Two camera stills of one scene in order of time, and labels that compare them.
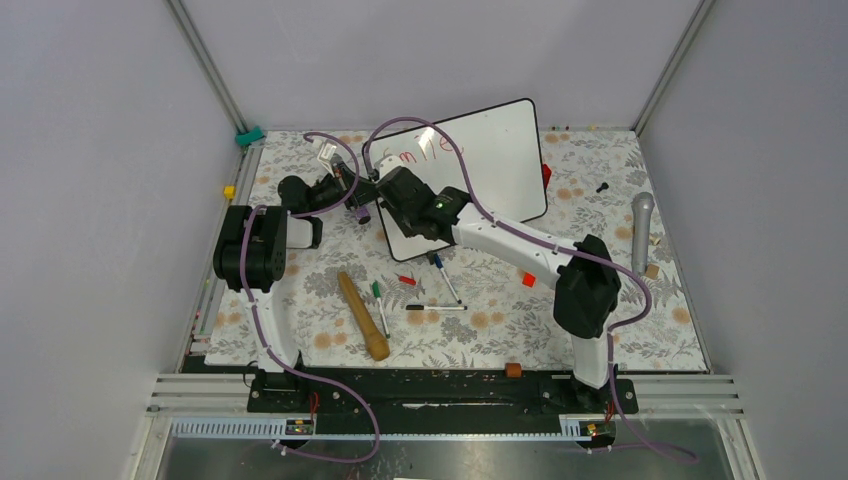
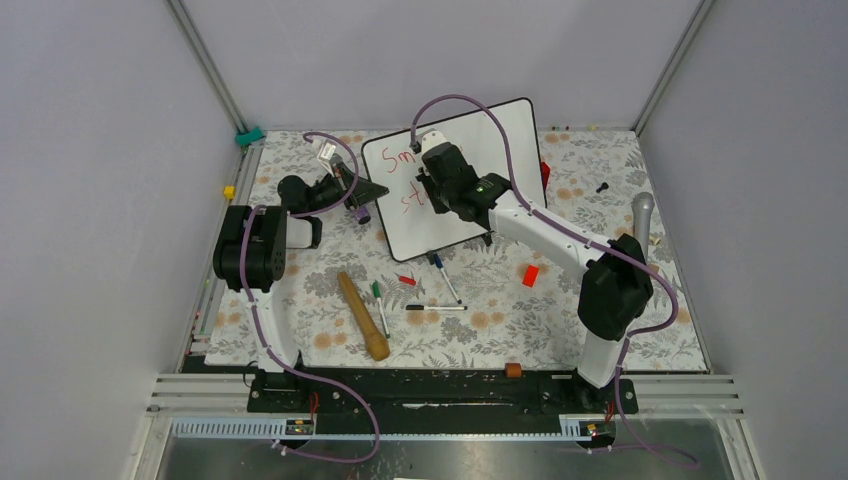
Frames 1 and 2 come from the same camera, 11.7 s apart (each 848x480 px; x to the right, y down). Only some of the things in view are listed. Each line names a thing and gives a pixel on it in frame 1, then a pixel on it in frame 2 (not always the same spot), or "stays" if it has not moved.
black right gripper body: [402, 219] to [439, 195]
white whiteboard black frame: [503, 151] stays
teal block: [244, 139] stays
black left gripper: [363, 193] stays
